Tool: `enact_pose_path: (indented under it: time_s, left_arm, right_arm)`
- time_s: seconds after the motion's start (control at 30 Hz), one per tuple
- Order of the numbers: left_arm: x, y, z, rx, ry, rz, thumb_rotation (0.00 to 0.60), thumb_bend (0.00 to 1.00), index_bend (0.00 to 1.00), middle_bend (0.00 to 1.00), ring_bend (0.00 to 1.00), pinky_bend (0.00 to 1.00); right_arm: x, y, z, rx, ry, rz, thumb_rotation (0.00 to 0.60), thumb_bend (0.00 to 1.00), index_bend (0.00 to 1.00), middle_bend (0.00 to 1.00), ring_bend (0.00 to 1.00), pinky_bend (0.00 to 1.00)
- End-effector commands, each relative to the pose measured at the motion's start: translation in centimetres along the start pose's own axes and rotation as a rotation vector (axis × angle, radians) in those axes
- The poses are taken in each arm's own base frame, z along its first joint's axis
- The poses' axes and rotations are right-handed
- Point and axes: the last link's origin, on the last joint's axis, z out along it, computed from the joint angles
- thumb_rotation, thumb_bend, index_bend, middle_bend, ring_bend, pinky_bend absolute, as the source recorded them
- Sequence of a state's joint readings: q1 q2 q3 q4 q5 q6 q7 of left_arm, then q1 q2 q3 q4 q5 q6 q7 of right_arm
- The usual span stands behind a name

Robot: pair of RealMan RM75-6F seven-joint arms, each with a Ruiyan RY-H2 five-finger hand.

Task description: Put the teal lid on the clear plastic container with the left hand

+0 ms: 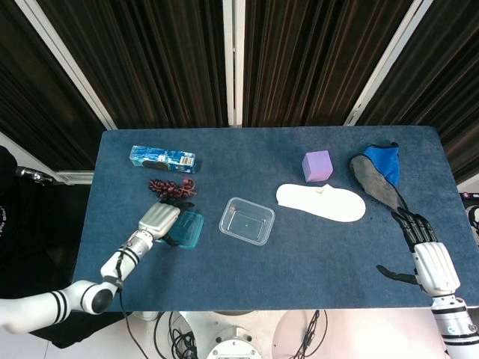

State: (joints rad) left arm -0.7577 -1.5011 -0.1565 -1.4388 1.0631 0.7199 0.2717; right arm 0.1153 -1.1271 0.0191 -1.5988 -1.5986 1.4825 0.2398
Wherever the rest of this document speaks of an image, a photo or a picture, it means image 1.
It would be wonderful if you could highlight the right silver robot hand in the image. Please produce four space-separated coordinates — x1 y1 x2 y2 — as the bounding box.
376 206 462 297

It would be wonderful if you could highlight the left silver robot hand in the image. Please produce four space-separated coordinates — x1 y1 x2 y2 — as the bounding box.
138 200 196 248

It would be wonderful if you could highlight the teal plastic lid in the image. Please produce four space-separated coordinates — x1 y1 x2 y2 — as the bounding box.
164 209 205 251

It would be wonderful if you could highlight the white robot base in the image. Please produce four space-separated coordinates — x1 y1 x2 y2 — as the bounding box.
178 309 291 359

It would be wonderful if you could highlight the blue cookie box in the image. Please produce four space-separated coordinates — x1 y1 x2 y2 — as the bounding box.
129 144 198 175

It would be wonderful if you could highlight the clear plastic container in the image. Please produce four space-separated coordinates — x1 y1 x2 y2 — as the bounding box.
219 197 276 247

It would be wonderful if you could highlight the blue and grey shoe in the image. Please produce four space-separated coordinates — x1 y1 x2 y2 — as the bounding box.
349 141 409 217

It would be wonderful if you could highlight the blue table cloth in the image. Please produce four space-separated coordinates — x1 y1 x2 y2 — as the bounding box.
67 126 473 313

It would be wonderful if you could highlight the white flat slipper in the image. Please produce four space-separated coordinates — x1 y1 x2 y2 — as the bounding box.
275 182 367 224

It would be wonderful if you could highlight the purple foam cube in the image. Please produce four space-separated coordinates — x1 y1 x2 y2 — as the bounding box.
301 150 335 183

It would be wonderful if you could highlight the dark brown pleated curtain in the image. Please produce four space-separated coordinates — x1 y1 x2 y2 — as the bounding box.
0 0 97 171
37 0 229 130
242 0 415 127
355 0 479 184

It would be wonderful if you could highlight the black cable bundle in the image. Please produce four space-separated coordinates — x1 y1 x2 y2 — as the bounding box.
291 309 330 359
151 310 199 359

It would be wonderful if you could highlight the chrome metal handle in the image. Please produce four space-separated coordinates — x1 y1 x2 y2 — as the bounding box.
14 167 55 184

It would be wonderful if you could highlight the white frame post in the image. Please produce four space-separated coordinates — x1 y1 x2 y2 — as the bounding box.
13 0 121 131
344 0 436 126
222 0 246 127

